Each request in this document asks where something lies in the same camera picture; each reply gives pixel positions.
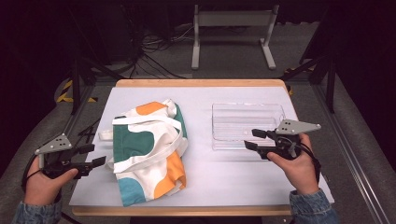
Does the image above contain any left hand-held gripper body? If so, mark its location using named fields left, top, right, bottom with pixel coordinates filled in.
left=35, top=133, right=94, bottom=180

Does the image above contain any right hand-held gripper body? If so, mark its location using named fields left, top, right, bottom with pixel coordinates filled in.
left=259, top=119, right=322, bottom=161

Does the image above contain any white patterned canvas tote bag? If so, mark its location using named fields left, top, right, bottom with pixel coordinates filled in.
left=98, top=98, right=190, bottom=208

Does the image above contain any person's left hand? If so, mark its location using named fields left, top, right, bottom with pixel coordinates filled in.
left=23, top=163, right=79, bottom=206

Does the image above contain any person's right hand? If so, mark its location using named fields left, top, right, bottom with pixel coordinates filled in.
left=266, top=133, right=320, bottom=196

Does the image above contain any clear plastic tray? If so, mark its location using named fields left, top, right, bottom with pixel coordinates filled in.
left=211, top=102, right=287, bottom=152

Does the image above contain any yellow black floor tape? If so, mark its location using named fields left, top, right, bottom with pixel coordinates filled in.
left=55, top=79, right=99, bottom=104

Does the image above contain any black metal stand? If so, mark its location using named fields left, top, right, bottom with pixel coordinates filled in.
left=68, top=54, right=125, bottom=116
left=279, top=54, right=338, bottom=115

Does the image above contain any wooden table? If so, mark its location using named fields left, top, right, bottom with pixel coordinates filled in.
left=71, top=78, right=293, bottom=217

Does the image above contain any white metal stand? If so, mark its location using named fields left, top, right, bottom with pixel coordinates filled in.
left=191, top=4, right=279, bottom=71

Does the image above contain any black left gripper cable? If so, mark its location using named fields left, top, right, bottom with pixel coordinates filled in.
left=21, top=153, right=43, bottom=191

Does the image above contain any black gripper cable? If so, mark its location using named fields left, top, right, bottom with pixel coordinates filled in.
left=298, top=142, right=322, bottom=185
left=21, top=153, right=43, bottom=191

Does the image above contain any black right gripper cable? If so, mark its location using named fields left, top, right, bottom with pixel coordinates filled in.
left=298, top=142, right=322, bottom=185

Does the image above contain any aluminium floor rail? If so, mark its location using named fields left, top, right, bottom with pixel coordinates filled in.
left=311, top=83, right=391, bottom=224

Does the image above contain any bundle of black floor cables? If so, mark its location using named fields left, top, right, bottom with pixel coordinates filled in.
left=122, top=15, right=195, bottom=79

